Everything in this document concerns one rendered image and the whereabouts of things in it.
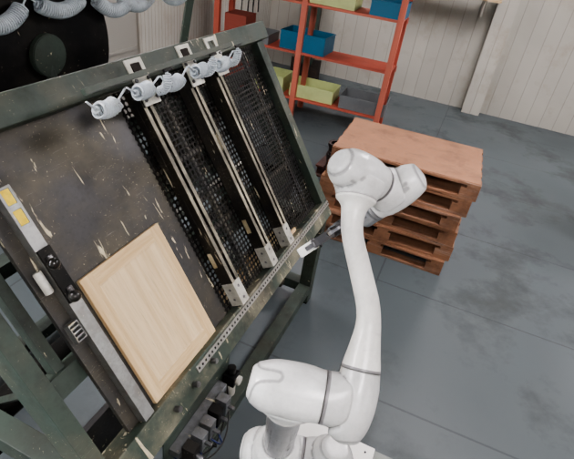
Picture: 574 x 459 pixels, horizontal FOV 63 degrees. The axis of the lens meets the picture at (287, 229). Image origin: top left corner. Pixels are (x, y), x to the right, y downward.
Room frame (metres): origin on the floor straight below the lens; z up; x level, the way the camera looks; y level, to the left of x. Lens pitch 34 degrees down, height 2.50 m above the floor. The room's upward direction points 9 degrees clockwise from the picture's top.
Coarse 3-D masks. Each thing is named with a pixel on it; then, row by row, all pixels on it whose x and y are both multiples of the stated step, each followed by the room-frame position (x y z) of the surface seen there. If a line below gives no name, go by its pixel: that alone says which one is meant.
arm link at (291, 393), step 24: (288, 360) 0.82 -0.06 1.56; (264, 384) 0.73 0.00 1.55; (288, 384) 0.73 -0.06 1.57; (312, 384) 0.74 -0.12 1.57; (264, 408) 0.70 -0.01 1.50; (288, 408) 0.70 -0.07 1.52; (312, 408) 0.70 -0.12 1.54; (264, 432) 0.87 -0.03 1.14; (288, 432) 0.77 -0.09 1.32; (240, 456) 0.91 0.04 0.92; (264, 456) 0.86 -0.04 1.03; (288, 456) 0.87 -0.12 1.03
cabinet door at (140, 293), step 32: (128, 256) 1.39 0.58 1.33; (160, 256) 1.51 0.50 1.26; (96, 288) 1.21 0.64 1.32; (128, 288) 1.31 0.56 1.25; (160, 288) 1.41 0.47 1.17; (192, 288) 1.54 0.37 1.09; (128, 320) 1.22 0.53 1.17; (160, 320) 1.32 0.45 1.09; (192, 320) 1.44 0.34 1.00; (128, 352) 1.14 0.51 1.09; (160, 352) 1.23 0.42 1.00; (192, 352) 1.34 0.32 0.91; (160, 384) 1.14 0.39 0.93
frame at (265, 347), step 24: (0, 264) 1.81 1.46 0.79; (312, 264) 2.75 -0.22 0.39; (312, 288) 2.81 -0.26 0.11; (288, 312) 2.43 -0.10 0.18; (264, 336) 2.17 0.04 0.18; (264, 360) 2.00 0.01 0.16; (240, 384) 1.77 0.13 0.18; (0, 408) 1.08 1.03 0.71; (0, 432) 0.94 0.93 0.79; (24, 432) 0.95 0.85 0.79; (96, 432) 1.00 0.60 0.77; (24, 456) 0.87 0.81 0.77; (48, 456) 0.87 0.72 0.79
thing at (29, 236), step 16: (0, 208) 1.16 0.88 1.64; (16, 208) 1.17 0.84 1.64; (16, 224) 1.14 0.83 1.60; (32, 224) 1.17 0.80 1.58; (32, 240) 1.14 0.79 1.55; (32, 256) 1.13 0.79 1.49; (48, 272) 1.11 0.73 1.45; (64, 304) 1.09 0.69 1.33; (80, 304) 1.11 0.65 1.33; (80, 320) 1.08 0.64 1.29; (96, 336) 1.08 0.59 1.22; (96, 352) 1.06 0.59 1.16; (112, 352) 1.08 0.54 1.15; (112, 368) 1.04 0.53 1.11; (128, 384) 1.04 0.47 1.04; (128, 400) 1.02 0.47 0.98; (144, 400) 1.04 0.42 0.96; (144, 416) 1.00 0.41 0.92
